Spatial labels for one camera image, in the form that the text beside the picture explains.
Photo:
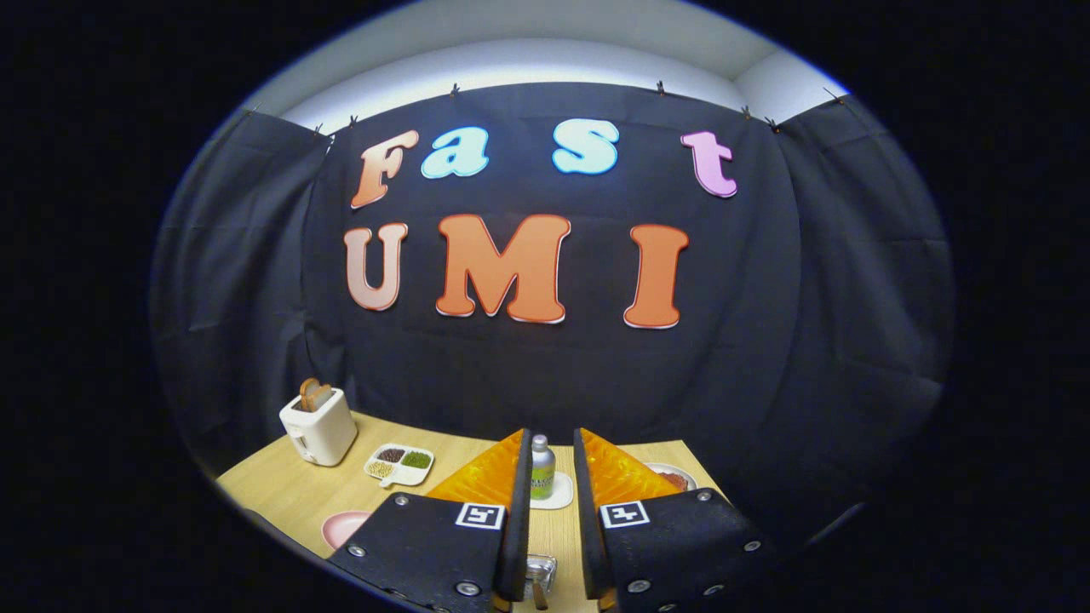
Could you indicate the white divided snack dish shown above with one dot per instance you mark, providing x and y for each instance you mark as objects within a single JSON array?
[{"x": 409, "y": 475}]

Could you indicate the green soda bottle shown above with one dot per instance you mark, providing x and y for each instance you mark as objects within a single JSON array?
[{"x": 542, "y": 477}]

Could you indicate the row of cloth clips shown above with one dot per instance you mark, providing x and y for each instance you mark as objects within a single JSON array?
[{"x": 660, "y": 87}]

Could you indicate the white toaster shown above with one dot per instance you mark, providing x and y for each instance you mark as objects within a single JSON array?
[{"x": 324, "y": 434}]

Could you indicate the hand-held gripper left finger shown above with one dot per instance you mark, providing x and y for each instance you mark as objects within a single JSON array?
[{"x": 515, "y": 528}]

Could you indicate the dark brown beans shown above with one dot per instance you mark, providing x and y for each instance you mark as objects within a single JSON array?
[{"x": 391, "y": 455}]

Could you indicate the red-brown meat piece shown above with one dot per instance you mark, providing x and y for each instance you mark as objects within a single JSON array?
[{"x": 675, "y": 481}]

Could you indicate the black backdrop cloth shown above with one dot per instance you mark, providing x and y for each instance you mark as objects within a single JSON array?
[{"x": 553, "y": 383}]

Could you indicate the white square coaster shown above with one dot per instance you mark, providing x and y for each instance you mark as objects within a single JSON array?
[{"x": 564, "y": 494}]

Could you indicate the pale yellow beans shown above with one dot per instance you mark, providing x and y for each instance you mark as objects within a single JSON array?
[{"x": 380, "y": 469}]

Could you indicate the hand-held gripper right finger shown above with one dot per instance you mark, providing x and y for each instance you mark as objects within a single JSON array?
[{"x": 588, "y": 528}]

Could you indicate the white oval dish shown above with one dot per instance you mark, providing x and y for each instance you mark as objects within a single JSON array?
[{"x": 656, "y": 468}]

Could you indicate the pink round plate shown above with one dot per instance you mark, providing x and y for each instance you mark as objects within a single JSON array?
[{"x": 345, "y": 528}]

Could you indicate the green beans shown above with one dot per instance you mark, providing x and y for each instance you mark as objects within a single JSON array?
[{"x": 416, "y": 460}]

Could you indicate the brown toast slice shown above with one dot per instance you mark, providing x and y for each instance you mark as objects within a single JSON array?
[
  {"x": 308, "y": 396},
  {"x": 325, "y": 396}
]

